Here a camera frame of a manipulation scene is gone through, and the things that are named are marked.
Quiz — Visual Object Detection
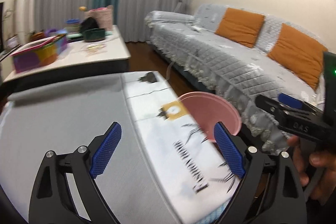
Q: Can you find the right hand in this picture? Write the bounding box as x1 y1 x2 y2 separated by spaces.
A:
287 136 335 205

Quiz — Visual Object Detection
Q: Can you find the orange cushion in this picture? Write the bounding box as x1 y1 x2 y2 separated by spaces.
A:
215 8 265 48
267 23 328 90

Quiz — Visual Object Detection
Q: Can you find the white printed tablecloth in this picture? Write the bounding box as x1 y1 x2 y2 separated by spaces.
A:
121 72 240 223

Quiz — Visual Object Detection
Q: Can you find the pink plastic bin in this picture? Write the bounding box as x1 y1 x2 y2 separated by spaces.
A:
178 92 242 143

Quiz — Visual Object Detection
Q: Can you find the grey table mat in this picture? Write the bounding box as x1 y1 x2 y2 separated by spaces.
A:
0 73 182 224

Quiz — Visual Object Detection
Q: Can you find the grey quilted sofa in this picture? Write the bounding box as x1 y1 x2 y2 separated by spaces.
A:
145 4 325 153

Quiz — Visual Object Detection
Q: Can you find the white coffee table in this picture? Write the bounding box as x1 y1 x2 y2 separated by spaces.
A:
4 25 131 82

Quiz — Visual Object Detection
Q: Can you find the clear glass ashtray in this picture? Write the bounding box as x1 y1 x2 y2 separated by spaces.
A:
81 43 106 55

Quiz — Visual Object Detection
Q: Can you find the colourful storage box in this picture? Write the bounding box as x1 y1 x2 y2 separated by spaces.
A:
10 34 68 73

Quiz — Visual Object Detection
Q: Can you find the dark green tray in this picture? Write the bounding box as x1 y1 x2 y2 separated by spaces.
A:
83 28 105 43

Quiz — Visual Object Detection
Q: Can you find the pink woven basket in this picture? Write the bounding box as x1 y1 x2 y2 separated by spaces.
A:
84 5 113 31

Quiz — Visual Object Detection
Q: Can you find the white power cable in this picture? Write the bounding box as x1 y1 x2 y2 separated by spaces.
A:
165 61 177 81

